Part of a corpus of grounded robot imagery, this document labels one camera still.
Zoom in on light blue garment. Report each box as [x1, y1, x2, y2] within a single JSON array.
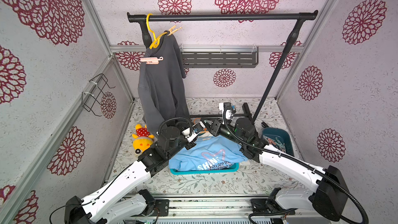
[[169, 136, 248, 172]]

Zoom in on dark grey t-shirt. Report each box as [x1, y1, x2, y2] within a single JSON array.
[[138, 35, 190, 136]]

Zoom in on pink clothespin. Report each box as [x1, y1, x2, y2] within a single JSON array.
[[140, 57, 164, 65]]

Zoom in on yellow plastic hanger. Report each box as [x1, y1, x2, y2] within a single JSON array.
[[146, 13, 170, 49]]

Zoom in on beige clothespin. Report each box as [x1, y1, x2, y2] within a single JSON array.
[[168, 25, 182, 36]]

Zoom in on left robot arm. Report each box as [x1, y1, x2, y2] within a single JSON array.
[[64, 124, 203, 224]]

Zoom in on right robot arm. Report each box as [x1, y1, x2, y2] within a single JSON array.
[[201, 118, 356, 223]]

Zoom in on colourful clothespins pile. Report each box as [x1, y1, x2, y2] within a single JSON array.
[[266, 136, 286, 152]]

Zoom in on teal laundry basket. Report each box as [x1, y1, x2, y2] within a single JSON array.
[[170, 163, 239, 175]]

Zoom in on yellow plush toy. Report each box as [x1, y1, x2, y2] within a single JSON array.
[[132, 124, 155, 155]]

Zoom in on dark teal clothespin bin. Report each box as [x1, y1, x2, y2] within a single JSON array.
[[262, 127, 294, 156]]

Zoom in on black clothes rack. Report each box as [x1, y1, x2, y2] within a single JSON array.
[[127, 10, 319, 124]]

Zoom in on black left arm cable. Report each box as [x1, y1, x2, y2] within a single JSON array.
[[158, 116, 193, 134]]

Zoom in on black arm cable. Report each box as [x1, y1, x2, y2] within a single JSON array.
[[222, 105, 369, 224], [158, 116, 193, 134]]

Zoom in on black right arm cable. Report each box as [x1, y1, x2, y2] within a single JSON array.
[[222, 105, 369, 224]]

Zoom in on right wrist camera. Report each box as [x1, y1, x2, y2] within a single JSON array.
[[219, 102, 236, 120]]

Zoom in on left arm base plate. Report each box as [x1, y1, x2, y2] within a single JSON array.
[[125, 198, 170, 217]]

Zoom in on black wall shelf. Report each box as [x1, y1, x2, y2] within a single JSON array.
[[180, 46, 259, 68]]

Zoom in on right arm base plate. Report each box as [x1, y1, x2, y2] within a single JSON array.
[[249, 198, 296, 217]]

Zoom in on black wire wall basket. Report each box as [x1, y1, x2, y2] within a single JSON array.
[[81, 73, 117, 119]]

